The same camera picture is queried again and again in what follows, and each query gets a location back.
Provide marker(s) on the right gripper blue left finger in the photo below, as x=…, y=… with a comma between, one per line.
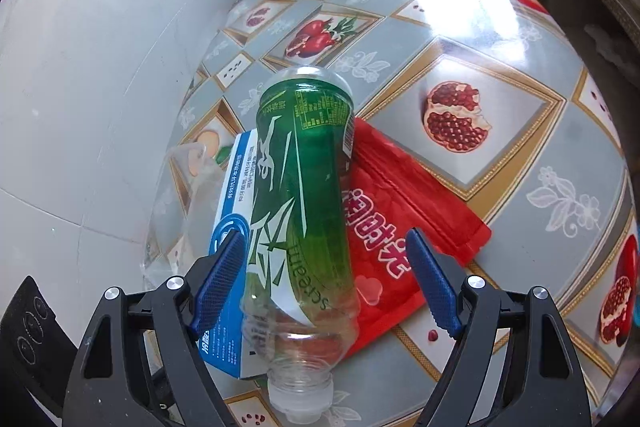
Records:
x=211, y=279

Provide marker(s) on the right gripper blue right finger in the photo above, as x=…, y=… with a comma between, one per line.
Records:
x=440, y=278

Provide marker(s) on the blue white carton box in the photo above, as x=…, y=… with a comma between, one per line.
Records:
x=224, y=346

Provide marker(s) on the clear plastic packaging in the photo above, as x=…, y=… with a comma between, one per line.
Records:
x=184, y=212

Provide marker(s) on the green plastic bottle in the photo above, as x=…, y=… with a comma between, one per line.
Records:
x=300, y=304

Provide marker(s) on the red snack pouch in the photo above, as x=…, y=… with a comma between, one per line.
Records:
x=389, y=193

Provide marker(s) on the fruit pattern tablecloth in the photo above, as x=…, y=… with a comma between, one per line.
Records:
x=492, y=100

